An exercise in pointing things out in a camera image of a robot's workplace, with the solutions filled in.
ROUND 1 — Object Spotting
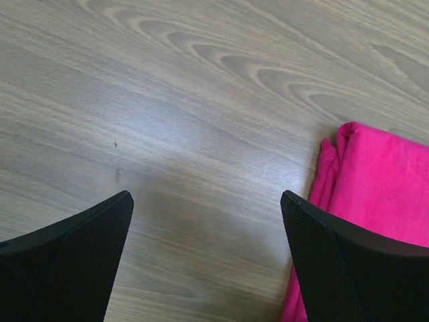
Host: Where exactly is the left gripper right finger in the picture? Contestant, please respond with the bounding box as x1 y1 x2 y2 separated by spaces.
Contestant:
280 191 428 321

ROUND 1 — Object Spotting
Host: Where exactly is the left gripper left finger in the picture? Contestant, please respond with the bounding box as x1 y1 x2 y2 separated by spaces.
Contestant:
1 191 134 321

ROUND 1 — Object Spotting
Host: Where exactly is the pink t shirt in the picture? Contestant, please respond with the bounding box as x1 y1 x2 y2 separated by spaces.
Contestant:
282 122 428 321

